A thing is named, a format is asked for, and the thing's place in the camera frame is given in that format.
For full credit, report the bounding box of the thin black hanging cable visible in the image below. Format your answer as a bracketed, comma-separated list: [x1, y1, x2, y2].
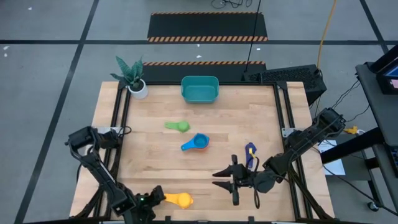
[244, 0, 261, 73]

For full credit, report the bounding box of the black side desk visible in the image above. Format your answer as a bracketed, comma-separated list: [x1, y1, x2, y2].
[320, 43, 398, 224]

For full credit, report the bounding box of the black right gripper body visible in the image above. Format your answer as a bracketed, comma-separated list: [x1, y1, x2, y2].
[229, 154, 259, 207]

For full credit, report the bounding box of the black laptop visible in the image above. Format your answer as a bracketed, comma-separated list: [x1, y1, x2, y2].
[369, 43, 398, 96]

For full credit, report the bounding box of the dark purple measuring cup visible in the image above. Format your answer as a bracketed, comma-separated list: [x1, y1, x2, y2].
[244, 142, 257, 169]

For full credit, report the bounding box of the blue measuring cup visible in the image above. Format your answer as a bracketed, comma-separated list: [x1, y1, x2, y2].
[180, 133, 210, 152]

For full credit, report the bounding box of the black hazard-striped floor mat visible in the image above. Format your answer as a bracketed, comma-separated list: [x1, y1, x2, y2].
[141, 60, 267, 84]
[146, 11, 269, 43]

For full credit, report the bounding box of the green plastic bowl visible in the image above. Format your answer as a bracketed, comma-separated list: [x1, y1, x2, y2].
[164, 192, 194, 210]

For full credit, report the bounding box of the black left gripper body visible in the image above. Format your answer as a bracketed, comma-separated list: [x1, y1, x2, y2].
[133, 190, 158, 215]

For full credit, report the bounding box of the green snake plant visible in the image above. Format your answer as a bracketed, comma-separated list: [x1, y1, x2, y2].
[110, 55, 146, 91]

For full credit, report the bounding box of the white paper sheet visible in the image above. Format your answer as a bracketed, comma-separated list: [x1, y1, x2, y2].
[317, 139, 346, 177]

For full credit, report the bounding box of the white plant pot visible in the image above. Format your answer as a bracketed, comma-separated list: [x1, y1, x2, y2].
[127, 79, 149, 100]

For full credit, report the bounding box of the yellow hanging cable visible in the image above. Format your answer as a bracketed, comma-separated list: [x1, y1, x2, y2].
[316, 0, 338, 71]

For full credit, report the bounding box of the black aluminium table frame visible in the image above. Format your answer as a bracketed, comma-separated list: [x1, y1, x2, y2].
[70, 80, 336, 224]

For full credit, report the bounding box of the black mesh computer case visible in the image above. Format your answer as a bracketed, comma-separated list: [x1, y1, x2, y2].
[241, 64, 328, 106]

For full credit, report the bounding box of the teal plastic basket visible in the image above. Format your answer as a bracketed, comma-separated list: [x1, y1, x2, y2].
[180, 75, 220, 105]

